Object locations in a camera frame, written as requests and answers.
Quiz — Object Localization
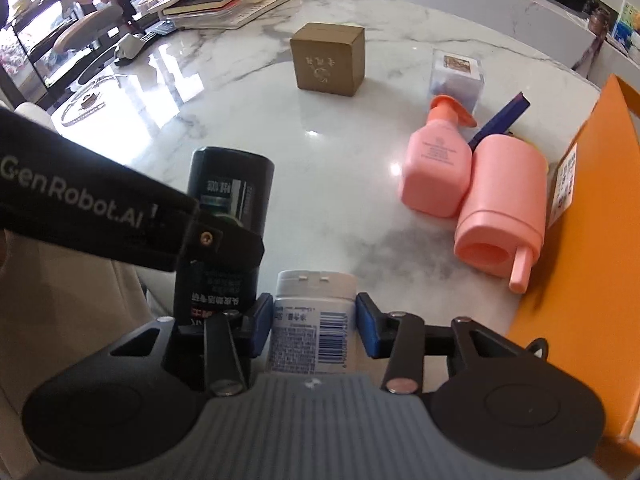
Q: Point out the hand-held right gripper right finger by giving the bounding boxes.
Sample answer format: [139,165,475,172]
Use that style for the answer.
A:
[354,291,538,395]

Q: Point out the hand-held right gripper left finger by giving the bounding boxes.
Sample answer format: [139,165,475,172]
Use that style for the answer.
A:
[107,294,275,397]

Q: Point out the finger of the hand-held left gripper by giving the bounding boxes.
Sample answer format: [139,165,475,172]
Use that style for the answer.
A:
[176,201,266,267]

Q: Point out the white barcode bottle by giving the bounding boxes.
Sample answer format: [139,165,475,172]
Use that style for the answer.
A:
[267,270,358,378]

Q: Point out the black shampoo bottle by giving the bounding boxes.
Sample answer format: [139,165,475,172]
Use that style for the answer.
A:
[172,146,276,333]

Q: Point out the pink pump bottle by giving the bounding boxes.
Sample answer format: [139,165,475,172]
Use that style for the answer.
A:
[398,95,478,218]

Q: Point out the brown cube box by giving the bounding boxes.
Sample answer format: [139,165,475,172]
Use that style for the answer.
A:
[290,22,365,96]

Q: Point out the orange cardboard box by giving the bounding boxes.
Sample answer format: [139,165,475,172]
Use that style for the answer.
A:
[505,74,640,441]

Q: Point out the clear plastic swab box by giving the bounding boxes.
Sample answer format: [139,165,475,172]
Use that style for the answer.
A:
[429,49,487,113]

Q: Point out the white computer mouse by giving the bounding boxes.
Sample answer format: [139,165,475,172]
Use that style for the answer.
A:
[114,34,146,66]

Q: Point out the large pink cylindrical bottle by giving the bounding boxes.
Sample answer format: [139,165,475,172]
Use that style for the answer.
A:
[453,134,549,294]

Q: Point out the dark blue flat box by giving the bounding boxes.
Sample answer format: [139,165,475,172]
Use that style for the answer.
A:
[467,91,531,147]

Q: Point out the colourful printed box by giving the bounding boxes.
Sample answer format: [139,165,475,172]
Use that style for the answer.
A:
[610,0,640,56]

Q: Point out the brown bag with strap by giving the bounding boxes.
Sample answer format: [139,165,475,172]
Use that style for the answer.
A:
[572,7,609,73]

